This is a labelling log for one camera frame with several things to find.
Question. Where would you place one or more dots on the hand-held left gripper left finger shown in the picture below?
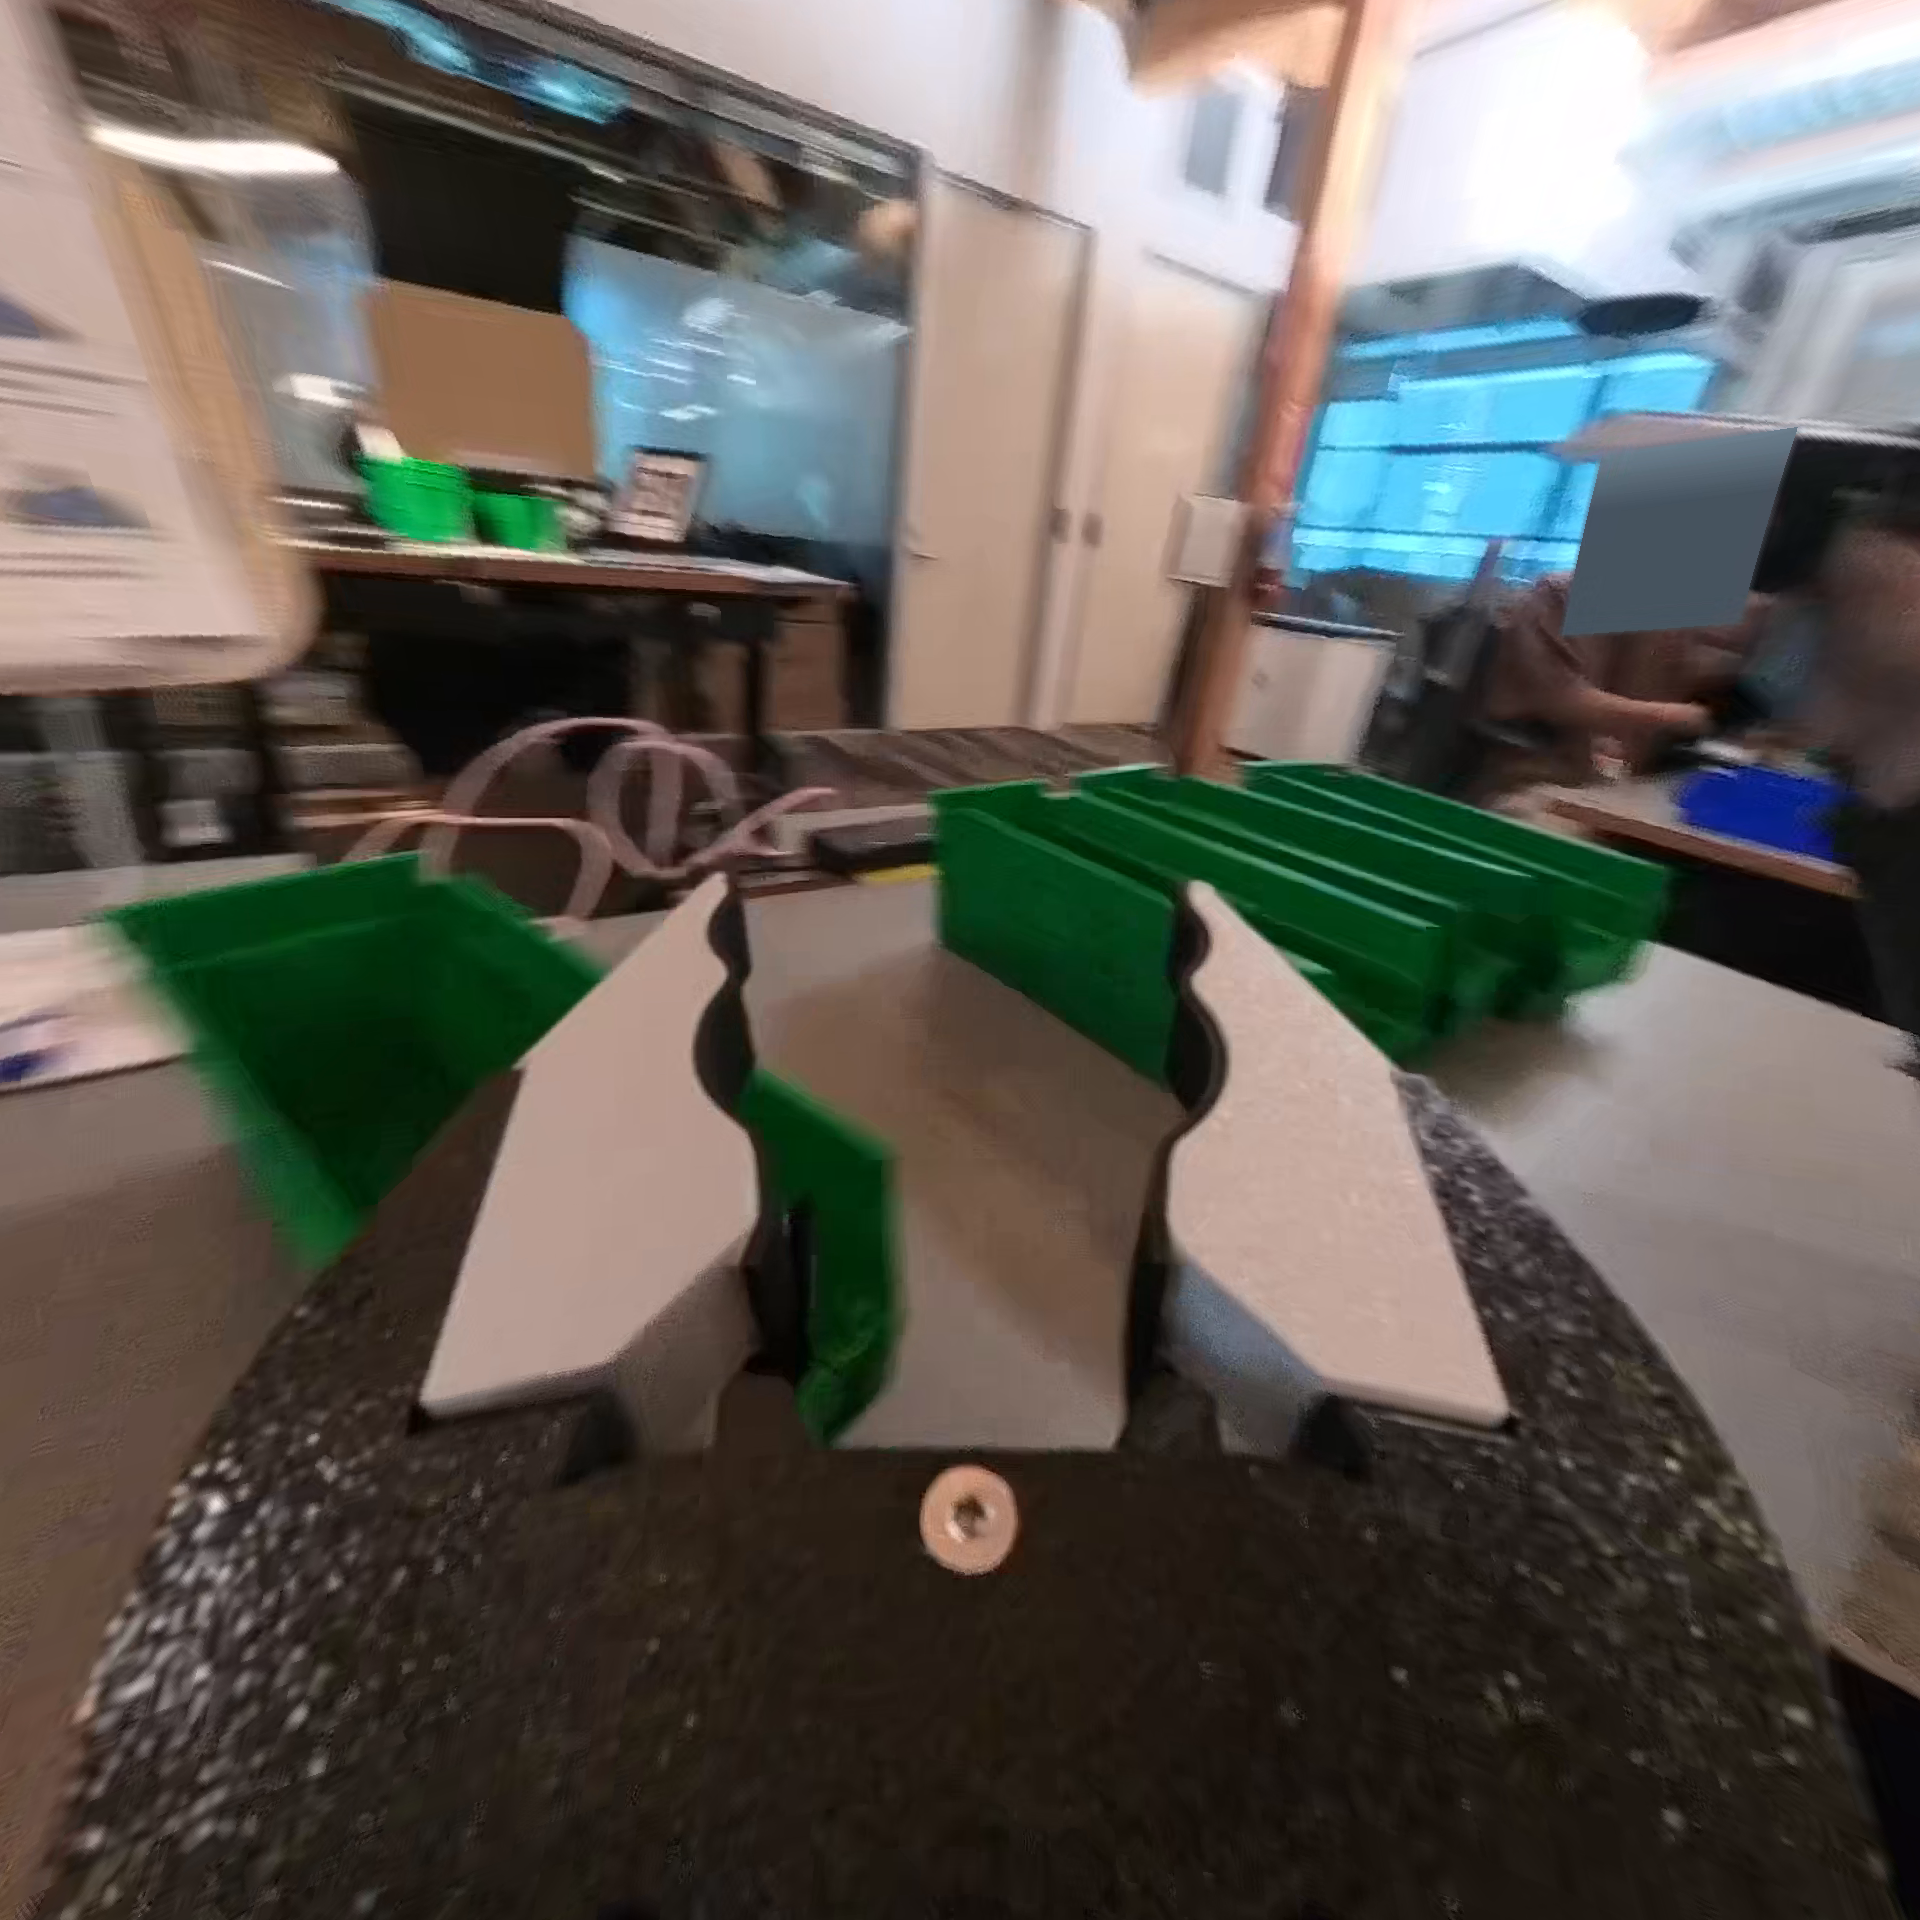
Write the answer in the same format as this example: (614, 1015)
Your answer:
(599, 1200)

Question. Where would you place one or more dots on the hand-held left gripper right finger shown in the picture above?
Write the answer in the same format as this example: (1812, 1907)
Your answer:
(1319, 1200)

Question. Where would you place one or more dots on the wooden table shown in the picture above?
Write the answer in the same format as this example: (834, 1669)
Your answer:
(1651, 835)

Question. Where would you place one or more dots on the white cabinet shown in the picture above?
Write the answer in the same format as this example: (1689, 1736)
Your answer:
(1313, 691)

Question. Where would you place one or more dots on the white foam board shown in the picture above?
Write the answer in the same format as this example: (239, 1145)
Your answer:
(75, 991)

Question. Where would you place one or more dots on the blue bin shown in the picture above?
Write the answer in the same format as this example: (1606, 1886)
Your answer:
(1763, 814)

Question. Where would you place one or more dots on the handwritten paper sheet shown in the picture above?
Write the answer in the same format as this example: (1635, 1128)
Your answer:
(1210, 541)

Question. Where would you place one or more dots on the small green bin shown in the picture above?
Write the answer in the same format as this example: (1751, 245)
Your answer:
(416, 499)
(519, 523)

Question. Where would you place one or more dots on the black white tag stand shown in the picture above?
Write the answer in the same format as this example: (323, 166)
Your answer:
(657, 494)

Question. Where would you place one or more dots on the white door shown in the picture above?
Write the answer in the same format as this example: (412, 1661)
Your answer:
(990, 451)
(1171, 451)

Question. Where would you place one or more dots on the cardboard panel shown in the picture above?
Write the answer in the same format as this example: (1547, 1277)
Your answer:
(481, 376)

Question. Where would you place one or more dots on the instruction sheet on clipboard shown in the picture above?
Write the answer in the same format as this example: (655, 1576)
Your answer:
(90, 451)

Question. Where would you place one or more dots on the wooden post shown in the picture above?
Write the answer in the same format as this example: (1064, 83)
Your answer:
(1305, 376)

